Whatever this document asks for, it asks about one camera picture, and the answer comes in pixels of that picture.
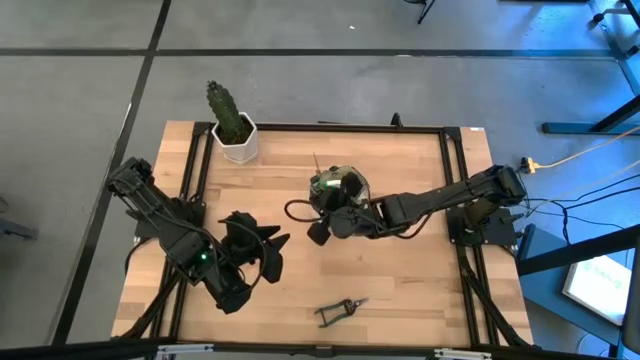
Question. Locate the beige green canvas gardening bag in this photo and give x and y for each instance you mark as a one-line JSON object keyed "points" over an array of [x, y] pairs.
{"points": [[322, 176]]}

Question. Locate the white lit screen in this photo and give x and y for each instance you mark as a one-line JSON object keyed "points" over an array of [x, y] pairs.
{"points": [[597, 287]]}

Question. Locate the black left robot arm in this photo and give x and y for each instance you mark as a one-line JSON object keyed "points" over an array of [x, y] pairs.
{"points": [[175, 235]]}

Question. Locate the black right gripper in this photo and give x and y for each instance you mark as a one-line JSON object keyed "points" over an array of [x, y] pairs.
{"points": [[360, 222]]}

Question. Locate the tall green cactus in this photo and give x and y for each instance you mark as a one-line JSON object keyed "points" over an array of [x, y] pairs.
{"points": [[225, 110]]}

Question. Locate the black rounded rail clamp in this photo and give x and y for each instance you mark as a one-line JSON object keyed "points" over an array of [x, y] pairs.
{"points": [[396, 120]]}

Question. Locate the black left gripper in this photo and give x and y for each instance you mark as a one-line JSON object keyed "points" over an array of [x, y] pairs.
{"points": [[240, 250]]}

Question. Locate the black chair base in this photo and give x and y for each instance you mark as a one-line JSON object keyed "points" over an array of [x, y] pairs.
{"points": [[424, 10]]}

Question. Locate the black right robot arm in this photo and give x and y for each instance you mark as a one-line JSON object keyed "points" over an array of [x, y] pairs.
{"points": [[425, 202]]}

